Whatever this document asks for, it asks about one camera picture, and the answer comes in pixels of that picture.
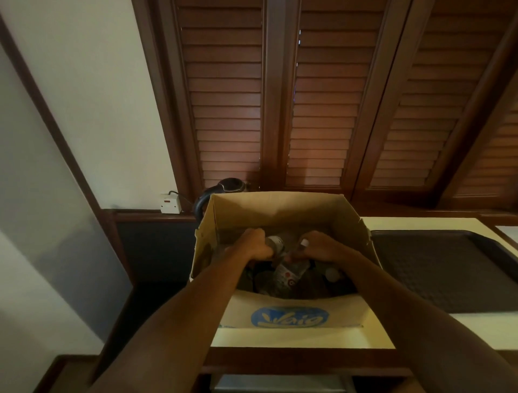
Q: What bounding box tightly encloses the person's left hand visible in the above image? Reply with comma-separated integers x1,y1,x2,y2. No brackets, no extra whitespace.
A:
226,228,275,270

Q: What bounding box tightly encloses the person's right hand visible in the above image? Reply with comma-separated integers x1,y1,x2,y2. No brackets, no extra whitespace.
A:
289,231,361,264

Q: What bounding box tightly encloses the orange label water bottle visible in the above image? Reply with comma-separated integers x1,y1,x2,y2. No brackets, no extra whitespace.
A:
265,234,289,260

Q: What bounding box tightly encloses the pile of water bottles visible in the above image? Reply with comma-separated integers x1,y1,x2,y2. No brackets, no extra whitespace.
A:
238,242,357,299

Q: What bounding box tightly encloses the brown cardboard box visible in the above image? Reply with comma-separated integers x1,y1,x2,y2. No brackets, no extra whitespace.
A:
189,191,383,331

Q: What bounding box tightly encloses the black plastic tray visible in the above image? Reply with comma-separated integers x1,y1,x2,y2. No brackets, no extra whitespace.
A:
370,229,518,315

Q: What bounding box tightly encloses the person's right forearm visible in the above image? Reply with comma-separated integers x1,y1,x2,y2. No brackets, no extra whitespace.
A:
342,249,518,393

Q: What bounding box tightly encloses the person's left forearm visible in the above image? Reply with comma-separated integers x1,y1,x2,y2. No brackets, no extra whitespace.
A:
87,253,251,393

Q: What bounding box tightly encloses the black steel electric kettle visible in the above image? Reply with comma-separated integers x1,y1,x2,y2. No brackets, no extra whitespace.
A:
192,177,251,223

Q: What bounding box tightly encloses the dark wooden chair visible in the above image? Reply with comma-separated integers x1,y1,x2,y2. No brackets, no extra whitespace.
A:
107,210,203,365

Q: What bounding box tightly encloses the wooden cabinet with cream top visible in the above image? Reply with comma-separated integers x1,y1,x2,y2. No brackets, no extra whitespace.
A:
194,214,518,393

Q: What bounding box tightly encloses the brown louvered wooden shutter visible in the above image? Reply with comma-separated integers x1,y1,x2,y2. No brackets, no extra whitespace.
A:
174,0,266,189
366,0,515,189
445,97,518,199
283,0,387,189

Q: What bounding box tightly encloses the white wall socket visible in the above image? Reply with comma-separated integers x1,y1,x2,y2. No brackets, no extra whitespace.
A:
160,192,183,214

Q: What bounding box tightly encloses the black power cable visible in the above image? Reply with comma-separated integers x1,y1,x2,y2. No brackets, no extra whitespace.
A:
168,190,195,213

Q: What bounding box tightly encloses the brown wooden wall trim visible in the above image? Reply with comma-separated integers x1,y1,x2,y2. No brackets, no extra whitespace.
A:
0,14,137,284

